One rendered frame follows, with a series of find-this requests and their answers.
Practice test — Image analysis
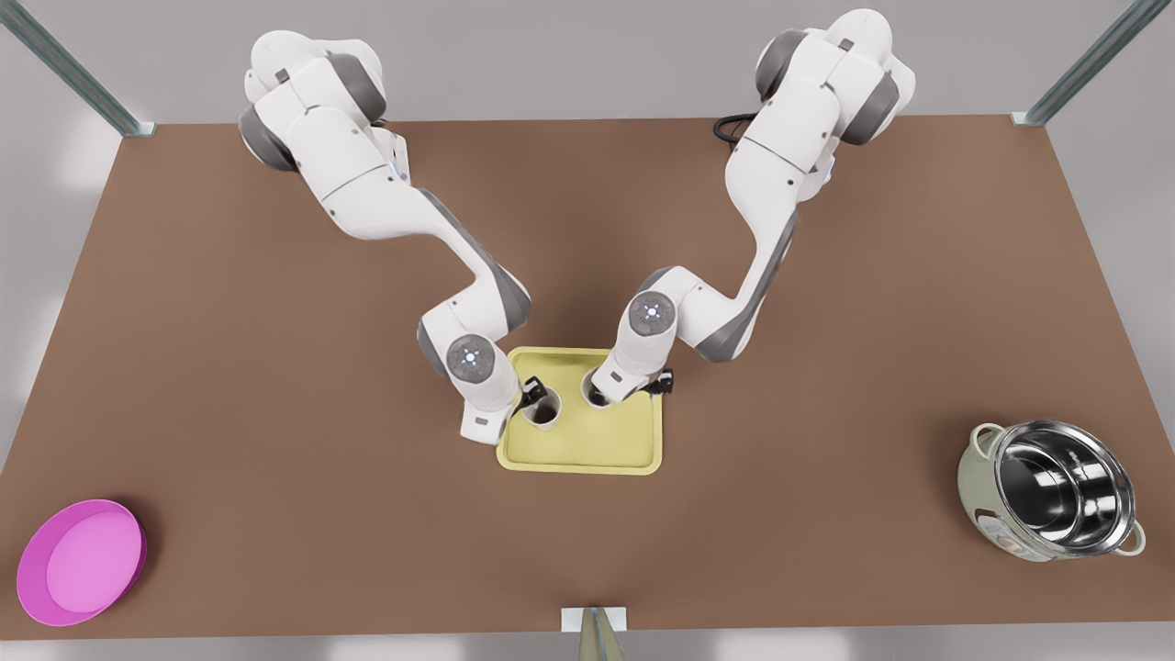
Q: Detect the white IKEA cup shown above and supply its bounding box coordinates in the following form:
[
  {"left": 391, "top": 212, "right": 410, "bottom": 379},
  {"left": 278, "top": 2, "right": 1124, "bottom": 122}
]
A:
[
  {"left": 520, "top": 387, "right": 563, "bottom": 433},
  {"left": 579, "top": 367, "right": 622, "bottom": 411}
]

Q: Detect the yellow rectangular tray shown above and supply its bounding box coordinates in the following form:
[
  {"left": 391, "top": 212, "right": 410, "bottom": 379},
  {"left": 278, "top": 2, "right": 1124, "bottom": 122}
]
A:
[{"left": 496, "top": 346, "right": 665, "bottom": 476}]

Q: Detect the steel pot with pale shell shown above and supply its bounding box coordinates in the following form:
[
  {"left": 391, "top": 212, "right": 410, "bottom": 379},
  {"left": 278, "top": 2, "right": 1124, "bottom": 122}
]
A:
[{"left": 957, "top": 419, "right": 1149, "bottom": 564}]

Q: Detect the pink round bowl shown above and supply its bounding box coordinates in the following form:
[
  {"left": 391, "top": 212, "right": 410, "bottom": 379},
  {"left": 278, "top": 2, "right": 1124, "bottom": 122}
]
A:
[{"left": 16, "top": 499, "right": 149, "bottom": 629}]

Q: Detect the silver frame post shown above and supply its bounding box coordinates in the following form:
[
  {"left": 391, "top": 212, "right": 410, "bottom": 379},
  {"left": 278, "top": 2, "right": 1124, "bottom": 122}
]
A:
[
  {"left": 1010, "top": 0, "right": 1175, "bottom": 128},
  {"left": 561, "top": 605, "right": 629, "bottom": 661},
  {"left": 0, "top": 0, "right": 158, "bottom": 140}
]

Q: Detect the black cable loop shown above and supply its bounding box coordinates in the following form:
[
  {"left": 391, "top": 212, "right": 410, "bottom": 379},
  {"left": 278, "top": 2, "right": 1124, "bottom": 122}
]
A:
[{"left": 712, "top": 112, "right": 760, "bottom": 147}]

